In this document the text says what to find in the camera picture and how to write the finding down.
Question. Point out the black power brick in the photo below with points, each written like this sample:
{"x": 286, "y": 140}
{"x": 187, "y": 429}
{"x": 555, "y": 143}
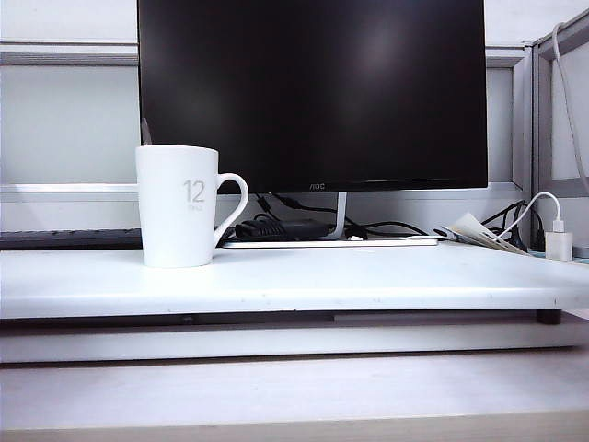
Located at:
{"x": 285, "y": 229}

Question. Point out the silver monitor stand neck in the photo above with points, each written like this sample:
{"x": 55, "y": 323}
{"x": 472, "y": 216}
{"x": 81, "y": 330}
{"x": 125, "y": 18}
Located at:
{"x": 341, "y": 216}

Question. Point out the white raised board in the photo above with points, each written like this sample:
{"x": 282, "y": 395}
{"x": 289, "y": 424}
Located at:
{"x": 322, "y": 276}

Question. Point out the flat silver monitor base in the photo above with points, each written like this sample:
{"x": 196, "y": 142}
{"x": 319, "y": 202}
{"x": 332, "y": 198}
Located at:
{"x": 368, "y": 242}

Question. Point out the white mug with 12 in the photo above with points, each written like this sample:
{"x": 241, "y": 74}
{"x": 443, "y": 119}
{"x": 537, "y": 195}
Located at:
{"x": 175, "y": 221}

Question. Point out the white lower shelf board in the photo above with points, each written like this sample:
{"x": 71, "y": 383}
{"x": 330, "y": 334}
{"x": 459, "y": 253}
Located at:
{"x": 276, "y": 343}

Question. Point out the black AOC monitor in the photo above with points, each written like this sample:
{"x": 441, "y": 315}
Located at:
{"x": 313, "y": 92}

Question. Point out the printed white paper slip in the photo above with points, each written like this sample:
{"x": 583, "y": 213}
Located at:
{"x": 469, "y": 228}

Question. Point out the black keyboard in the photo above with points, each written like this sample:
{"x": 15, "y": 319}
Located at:
{"x": 69, "y": 238}

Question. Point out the white blue power strip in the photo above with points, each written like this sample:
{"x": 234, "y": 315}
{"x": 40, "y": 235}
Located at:
{"x": 538, "y": 251}

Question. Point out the white USB charger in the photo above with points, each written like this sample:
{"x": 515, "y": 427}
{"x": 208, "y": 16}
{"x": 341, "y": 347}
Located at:
{"x": 559, "y": 246}

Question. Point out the grey aluminium partition post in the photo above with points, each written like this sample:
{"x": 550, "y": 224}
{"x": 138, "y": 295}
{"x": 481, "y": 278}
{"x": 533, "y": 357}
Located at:
{"x": 538, "y": 138}

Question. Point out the aluminium partition rail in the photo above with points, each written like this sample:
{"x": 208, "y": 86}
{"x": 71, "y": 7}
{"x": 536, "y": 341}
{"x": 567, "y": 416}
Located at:
{"x": 69, "y": 57}

